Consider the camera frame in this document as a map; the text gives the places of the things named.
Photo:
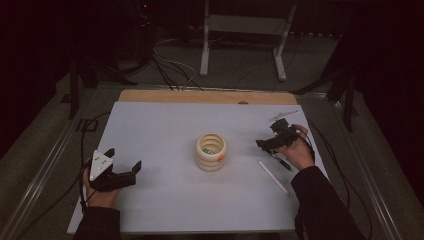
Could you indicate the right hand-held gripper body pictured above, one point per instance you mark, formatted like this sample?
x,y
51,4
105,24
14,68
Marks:
x,y
285,136

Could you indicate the white metal stand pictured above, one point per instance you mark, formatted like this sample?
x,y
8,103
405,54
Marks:
x,y
246,24

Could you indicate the cream ribbed pen holder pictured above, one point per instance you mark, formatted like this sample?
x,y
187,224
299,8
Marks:
x,y
208,163

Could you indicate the white pen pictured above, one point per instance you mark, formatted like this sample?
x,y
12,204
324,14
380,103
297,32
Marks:
x,y
273,178

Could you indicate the black stand with feet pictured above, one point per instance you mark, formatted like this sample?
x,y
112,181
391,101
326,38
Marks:
x,y
348,106

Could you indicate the white board sheet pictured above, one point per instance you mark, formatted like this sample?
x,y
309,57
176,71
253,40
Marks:
x,y
166,193

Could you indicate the black pen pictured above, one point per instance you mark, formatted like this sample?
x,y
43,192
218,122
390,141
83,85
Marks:
x,y
284,163

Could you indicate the metal floor rail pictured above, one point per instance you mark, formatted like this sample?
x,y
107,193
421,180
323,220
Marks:
x,y
366,173
43,170

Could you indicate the person's left hand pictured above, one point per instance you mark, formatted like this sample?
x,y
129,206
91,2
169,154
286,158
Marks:
x,y
101,199

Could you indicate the black tripod stand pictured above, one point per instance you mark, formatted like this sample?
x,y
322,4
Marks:
x,y
74,90

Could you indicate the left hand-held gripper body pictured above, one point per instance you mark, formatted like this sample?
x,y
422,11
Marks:
x,y
100,165

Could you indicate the person's right hand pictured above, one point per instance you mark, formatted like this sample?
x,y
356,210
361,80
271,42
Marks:
x,y
300,153

